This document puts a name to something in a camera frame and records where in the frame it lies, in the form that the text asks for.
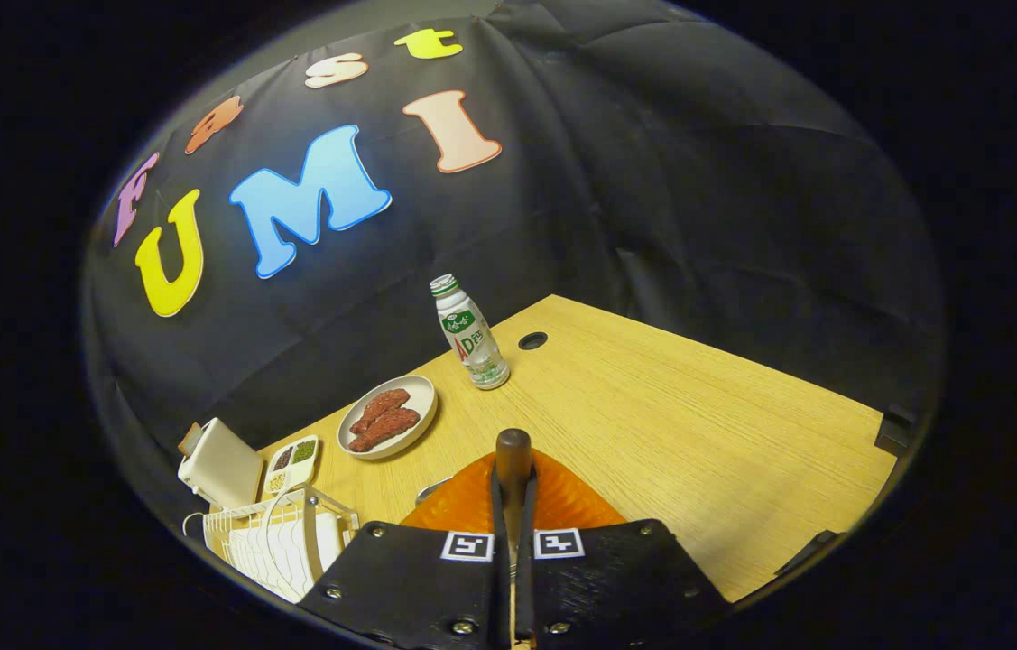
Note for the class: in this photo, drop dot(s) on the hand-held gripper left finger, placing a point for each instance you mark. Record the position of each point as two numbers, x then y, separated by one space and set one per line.
409 587

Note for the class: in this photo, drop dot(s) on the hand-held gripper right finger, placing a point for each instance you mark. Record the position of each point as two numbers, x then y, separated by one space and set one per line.
616 587

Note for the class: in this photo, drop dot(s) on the grey round plate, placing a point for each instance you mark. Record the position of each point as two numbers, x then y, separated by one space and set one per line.
418 393

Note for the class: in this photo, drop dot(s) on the white drain tray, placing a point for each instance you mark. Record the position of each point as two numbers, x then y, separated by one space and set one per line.
291 560

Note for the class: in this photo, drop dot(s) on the red meat slice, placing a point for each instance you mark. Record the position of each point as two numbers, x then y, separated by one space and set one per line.
379 411
386 429

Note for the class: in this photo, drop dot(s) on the white divided snack tray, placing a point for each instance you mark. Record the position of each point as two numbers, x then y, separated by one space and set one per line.
291 468

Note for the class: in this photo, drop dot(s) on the pile of yellow soybeans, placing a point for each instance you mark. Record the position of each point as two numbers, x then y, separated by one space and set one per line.
276 482

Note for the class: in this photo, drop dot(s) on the pile of green beans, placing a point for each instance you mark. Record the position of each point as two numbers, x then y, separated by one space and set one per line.
305 451

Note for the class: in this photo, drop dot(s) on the pile of dark red beans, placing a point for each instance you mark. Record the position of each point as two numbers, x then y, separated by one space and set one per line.
282 458

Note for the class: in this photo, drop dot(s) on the white toaster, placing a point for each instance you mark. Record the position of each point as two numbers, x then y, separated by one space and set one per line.
224 465

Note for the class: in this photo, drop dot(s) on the white green drink bottle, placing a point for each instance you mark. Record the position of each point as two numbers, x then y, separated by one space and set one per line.
472 338

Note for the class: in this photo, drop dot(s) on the brown bread slice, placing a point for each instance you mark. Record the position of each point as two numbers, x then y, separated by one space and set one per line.
191 439

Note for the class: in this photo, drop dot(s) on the black backdrop cloth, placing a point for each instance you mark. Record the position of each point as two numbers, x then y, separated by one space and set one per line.
698 181

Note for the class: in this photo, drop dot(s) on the black table edge bracket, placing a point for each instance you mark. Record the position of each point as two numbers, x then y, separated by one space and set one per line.
810 552
896 431

